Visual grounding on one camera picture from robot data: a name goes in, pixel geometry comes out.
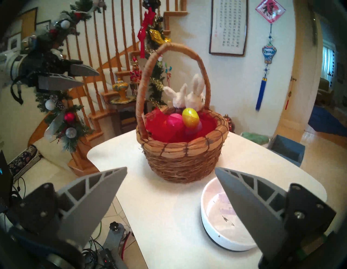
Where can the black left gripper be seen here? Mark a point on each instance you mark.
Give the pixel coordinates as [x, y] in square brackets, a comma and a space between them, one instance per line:
[40, 67]

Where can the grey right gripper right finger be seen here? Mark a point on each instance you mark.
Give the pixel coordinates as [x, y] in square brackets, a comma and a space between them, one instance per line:
[249, 206]

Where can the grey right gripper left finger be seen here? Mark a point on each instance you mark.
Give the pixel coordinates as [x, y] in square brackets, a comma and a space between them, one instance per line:
[86, 206]

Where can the purple easter egg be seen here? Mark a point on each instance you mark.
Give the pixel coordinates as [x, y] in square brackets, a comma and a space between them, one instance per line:
[196, 129]

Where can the shiny green easter egg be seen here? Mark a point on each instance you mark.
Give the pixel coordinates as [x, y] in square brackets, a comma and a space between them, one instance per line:
[190, 117]

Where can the pink easter egg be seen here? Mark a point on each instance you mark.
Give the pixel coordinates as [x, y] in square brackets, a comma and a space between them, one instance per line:
[174, 123]

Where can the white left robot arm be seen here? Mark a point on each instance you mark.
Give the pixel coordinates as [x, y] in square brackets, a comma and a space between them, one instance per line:
[9, 67]

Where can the red mesh basket lining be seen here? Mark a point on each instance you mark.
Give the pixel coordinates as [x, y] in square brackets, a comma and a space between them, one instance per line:
[160, 127]

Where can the white ball ornament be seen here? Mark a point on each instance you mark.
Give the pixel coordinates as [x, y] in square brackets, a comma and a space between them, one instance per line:
[50, 104]

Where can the white bowl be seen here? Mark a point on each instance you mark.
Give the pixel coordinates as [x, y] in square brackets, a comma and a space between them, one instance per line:
[222, 230]

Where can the yellow ornate vase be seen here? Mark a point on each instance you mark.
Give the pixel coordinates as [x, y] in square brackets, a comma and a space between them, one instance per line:
[121, 88]

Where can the wooden staircase railing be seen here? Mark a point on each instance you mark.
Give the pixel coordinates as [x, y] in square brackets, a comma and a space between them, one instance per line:
[108, 40]

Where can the ornate brass round tray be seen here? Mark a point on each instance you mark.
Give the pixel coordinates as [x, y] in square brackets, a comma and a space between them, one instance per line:
[123, 101]

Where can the black power strip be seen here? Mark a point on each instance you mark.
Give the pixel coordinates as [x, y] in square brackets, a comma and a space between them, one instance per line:
[108, 259]

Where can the pine garland with ball ornaments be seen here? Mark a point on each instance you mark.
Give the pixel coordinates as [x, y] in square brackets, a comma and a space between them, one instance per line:
[73, 16]

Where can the red nutcracker figure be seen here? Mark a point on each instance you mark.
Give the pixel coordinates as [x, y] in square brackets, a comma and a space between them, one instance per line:
[135, 73]

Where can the dark wooden side table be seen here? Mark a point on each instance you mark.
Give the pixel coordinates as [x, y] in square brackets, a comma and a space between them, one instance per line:
[127, 114]

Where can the green folded cloth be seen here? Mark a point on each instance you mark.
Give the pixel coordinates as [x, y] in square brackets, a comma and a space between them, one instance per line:
[254, 138]

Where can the blue box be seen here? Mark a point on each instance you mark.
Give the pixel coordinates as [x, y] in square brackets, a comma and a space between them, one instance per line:
[287, 149]

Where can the patterned floor runner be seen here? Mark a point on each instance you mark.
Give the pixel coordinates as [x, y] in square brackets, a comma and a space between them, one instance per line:
[24, 160]

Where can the red cloisonne jar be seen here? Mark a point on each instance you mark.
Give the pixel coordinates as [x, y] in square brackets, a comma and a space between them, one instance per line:
[230, 124]

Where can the red ribbon bow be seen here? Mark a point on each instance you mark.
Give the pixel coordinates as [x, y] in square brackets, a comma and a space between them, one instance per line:
[145, 29]

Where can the green christmas garland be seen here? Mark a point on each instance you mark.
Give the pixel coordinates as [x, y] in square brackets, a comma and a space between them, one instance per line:
[158, 81]

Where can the gold foil ornament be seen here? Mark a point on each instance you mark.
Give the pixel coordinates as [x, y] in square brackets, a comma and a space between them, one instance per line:
[158, 38]

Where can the black lantern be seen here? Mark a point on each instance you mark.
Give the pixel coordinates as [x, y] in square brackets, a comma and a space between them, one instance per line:
[151, 3]

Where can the blue floor rug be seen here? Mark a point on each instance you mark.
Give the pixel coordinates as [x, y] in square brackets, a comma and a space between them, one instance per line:
[325, 122]

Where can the small red hanging charm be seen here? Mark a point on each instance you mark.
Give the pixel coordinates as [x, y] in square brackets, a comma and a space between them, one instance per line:
[289, 95]

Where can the white plush bunny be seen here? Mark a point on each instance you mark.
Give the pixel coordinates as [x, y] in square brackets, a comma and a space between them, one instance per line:
[189, 99]

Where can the yellow armchair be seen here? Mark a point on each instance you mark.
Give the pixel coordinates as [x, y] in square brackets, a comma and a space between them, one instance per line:
[325, 89]

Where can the blue tassel vase ornament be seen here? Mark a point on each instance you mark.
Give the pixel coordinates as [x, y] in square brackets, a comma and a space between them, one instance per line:
[269, 53]

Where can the framed calligraphy scroll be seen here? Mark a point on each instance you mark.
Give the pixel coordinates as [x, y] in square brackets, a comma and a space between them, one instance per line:
[229, 27]

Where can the red diamond fu decoration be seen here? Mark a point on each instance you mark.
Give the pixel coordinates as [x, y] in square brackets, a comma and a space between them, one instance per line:
[270, 10]

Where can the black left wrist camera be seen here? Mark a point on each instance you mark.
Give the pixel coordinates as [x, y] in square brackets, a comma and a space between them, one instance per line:
[46, 44]

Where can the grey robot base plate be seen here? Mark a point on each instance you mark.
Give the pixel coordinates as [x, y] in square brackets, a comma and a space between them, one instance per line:
[113, 241]

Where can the white pedestal table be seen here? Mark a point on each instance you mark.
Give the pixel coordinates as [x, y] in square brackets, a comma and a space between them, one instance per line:
[168, 217]

